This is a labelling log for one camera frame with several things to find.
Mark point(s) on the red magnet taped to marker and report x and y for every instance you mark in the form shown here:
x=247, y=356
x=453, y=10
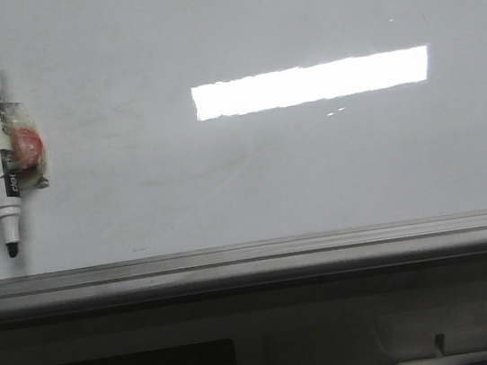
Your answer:
x=30, y=159

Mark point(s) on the white whiteboard surface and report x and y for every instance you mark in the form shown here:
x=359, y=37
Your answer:
x=178, y=125

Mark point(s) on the grey aluminium whiteboard frame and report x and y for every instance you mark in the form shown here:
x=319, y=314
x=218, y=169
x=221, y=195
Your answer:
x=242, y=266

